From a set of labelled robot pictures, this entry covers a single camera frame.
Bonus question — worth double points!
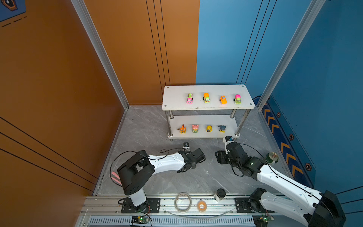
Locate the orange yellow dragon figure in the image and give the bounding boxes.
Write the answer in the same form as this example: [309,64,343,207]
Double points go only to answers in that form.
[178,124,186,134]

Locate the blue yellow duck figure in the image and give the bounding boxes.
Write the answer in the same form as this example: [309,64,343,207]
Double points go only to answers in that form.
[218,125,226,133]

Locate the pink green monster figure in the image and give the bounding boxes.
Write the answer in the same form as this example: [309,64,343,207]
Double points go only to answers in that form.
[192,125,199,133]

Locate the yellow banana figure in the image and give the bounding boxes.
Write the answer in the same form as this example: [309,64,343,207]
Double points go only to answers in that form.
[206,125,213,132]

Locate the pink green toy car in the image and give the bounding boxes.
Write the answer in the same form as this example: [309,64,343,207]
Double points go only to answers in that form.
[234,94,242,105]

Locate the pink black toy car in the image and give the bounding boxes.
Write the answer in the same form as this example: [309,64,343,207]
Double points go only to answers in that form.
[186,93,193,104]

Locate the green orange toy car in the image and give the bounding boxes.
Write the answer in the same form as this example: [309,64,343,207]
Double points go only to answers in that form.
[203,93,210,103]

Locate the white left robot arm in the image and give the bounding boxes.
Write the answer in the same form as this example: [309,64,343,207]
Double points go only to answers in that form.
[117,148,206,211]

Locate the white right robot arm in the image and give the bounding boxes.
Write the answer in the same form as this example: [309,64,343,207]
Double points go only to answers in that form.
[215,141,347,227]

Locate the white two-tier metal shelf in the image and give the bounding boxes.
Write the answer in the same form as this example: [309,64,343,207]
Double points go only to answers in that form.
[162,85,255,140]

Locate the clear tape roll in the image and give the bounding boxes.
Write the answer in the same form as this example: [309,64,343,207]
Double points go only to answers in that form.
[174,192,192,213]

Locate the green beverage can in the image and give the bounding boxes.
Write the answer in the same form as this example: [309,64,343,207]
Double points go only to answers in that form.
[266,152,279,165]

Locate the black lidded paper cup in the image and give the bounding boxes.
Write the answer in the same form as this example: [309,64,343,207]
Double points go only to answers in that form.
[213,188,226,202]

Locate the tan tape roll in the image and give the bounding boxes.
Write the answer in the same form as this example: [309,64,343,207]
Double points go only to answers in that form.
[197,200,208,213]

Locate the green circuit board right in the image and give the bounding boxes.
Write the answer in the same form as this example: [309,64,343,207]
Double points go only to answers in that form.
[253,215,275,227]

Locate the green circuit board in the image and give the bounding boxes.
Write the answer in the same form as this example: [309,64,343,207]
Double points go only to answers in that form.
[253,215,275,227]
[130,216,152,227]

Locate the green circuit board left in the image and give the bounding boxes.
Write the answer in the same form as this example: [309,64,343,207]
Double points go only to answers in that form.
[130,216,152,227]

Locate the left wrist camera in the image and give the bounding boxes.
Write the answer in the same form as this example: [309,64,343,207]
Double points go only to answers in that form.
[182,142,190,151]

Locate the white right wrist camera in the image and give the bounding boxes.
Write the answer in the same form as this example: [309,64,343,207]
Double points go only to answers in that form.
[223,136,234,154]

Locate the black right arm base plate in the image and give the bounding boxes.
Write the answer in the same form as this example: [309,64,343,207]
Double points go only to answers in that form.
[234,198,274,213]

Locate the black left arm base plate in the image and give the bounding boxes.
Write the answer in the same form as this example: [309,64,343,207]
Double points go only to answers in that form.
[118,198,160,214]

